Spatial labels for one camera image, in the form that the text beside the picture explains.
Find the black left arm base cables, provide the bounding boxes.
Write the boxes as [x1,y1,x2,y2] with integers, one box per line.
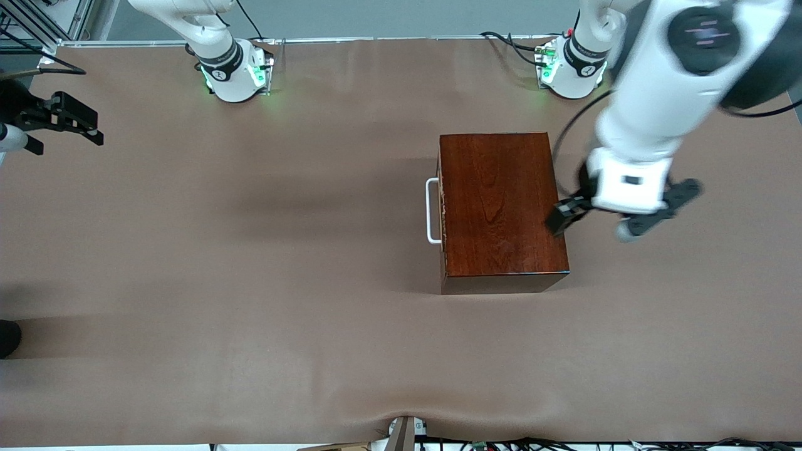
[479,30,565,68]

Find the black right arm base cable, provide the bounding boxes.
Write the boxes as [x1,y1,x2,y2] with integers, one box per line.
[235,0,265,42]

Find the brown table mat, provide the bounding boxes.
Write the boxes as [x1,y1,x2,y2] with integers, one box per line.
[0,34,802,447]

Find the dark wooden cabinet box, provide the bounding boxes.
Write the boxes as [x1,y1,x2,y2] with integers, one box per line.
[437,132,571,295]

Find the grey metal table clamp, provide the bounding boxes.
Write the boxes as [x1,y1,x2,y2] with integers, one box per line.
[387,415,429,451]

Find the wooden drawer with white handle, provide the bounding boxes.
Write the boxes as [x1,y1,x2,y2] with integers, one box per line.
[426,141,447,276]

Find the black rounded object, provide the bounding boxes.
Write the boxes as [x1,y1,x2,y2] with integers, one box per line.
[0,319,23,360]

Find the aluminium frame profile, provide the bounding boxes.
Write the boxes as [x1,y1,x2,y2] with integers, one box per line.
[0,0,95,51]

